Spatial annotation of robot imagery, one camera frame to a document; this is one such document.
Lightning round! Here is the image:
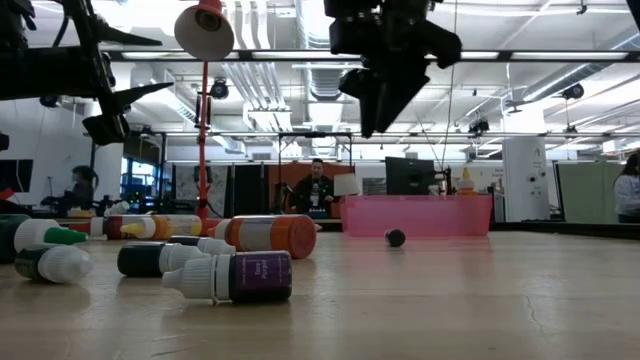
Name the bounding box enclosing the red desk lamp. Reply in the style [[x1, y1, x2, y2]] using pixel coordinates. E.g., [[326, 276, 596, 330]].
[[173, 0, 236, 236]]

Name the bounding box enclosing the large red dye bottle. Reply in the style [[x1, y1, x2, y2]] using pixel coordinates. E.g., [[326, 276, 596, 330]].
[[67, 214, 151, 240]]

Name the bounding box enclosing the white lampshade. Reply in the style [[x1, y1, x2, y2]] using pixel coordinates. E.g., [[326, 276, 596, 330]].
[[333, 172, 361, 198]]

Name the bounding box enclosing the large green dye bottle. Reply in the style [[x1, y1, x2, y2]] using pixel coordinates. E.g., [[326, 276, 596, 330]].
[[0, 213, 90, 265]]

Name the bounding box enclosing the black partition panel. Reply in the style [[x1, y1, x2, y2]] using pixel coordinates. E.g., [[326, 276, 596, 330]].
[[232, 163, 270, 217]]

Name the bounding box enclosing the person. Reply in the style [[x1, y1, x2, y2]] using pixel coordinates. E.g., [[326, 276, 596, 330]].
[[613, 152, 640, 225], [42, 164, 100, 211], [289, 157, 336, 217]]

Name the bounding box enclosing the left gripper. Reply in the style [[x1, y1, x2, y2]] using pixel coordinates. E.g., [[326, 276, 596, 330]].
[[29, 0, 175, 147]]

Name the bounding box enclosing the white building pillar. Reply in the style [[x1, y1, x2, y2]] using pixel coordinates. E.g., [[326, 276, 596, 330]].
[[501, 135, 551, 223]]

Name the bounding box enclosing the black background workstation frame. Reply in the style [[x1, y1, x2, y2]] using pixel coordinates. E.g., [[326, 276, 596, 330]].
[[82, 130, 169, 217]]

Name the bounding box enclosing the small dark blue dye bottle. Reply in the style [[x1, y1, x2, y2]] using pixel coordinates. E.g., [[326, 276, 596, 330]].
[[116, 240, 212, 278]]

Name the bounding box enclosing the black computer monitor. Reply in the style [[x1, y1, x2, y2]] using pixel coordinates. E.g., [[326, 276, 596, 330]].
[[384, 156, 437, 197]]

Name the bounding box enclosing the thin hanging cable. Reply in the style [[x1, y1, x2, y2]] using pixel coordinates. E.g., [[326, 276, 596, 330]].
[[439, 0, 459, 171]]

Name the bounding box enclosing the small purple dye bottle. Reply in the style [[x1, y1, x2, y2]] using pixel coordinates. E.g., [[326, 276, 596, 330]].
[[160, 250, 294, 305]]

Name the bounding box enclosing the long black overhead bar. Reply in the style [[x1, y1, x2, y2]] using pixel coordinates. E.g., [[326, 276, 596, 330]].
[[102, 48, 640, 63]]

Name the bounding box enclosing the pink plastic bin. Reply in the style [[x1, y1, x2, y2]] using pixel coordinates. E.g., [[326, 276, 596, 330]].
[[339, 193, 495, 238]]

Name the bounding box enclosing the large orange dye bottle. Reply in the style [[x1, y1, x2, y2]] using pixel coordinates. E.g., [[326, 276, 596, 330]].
[[206, 214, 318, 260]]

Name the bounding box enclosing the black wall screen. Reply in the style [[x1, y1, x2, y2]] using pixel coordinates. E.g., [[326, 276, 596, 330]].
[[0, 158, 34, 194]]

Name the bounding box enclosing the silver ventilation duct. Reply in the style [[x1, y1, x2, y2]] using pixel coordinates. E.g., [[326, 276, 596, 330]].
[[294, 0, 369, 104]]

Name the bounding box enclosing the large yellow-capped dye bottle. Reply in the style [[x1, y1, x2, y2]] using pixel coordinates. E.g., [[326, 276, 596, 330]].
[[455, 167, 479, 197], [119, 214, 203, 241]]

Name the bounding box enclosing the green partition wall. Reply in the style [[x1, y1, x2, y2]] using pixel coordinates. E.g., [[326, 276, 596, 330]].
[[555, 161, 624, 225]]

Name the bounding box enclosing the small dark green dye bottle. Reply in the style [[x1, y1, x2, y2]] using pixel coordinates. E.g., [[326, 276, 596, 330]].
[[13, 243, 95, 285]]

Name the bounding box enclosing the orange partition wall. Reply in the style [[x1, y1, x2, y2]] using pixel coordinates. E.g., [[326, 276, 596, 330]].
[[267, 162, 355, 220]]

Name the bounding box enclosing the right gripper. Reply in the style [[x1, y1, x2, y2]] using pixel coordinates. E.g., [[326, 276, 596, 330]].
[[323, 0, 464, 140]]

